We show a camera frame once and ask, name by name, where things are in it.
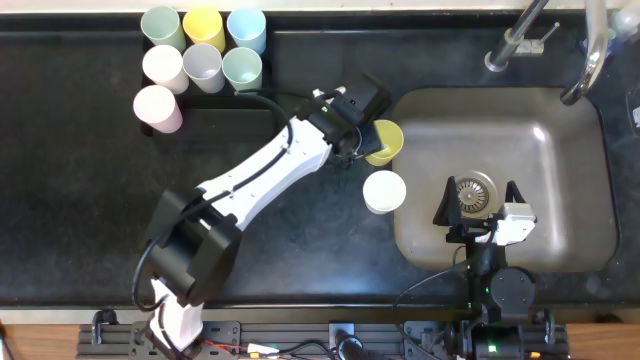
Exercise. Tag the white cup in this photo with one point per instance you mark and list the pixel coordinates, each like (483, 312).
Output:
(162, 65)
(384, 191)

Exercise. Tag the pink cup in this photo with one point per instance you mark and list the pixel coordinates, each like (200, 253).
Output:
(155, 105)

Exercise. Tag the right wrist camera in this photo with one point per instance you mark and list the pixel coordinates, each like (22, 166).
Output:
(515, 222)

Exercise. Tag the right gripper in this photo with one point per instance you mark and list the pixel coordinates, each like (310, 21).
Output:
(470, 235)

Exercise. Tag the steel tap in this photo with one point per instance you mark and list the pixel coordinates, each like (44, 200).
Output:
(597, 50)

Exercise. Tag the clear labelled container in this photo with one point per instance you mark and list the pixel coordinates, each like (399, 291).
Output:
(636, 115)

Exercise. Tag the blue soap bottle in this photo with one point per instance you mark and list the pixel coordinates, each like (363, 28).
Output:
(625, 22)

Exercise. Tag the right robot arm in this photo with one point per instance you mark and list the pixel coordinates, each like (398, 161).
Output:
(510, 290)

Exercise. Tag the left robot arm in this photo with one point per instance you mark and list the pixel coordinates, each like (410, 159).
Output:
(270, 165)

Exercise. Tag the steel sink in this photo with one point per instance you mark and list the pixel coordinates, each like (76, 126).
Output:
(550, 175)

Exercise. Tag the black tray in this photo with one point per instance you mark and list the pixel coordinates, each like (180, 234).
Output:
(215, 122)
(267, 70)

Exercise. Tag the mounting rail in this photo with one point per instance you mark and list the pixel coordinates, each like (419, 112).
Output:
(290, 332)

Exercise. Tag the grey cup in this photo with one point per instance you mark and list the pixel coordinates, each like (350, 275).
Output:
(202, 62)

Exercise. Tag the green cup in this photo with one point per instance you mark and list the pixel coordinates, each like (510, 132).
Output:
(241, 67)
(160, 25)

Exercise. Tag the blue cup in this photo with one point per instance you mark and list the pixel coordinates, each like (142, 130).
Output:
(247, 27)

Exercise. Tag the yellow cup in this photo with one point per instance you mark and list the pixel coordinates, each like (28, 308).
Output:
(202, 25)
(392, 140)

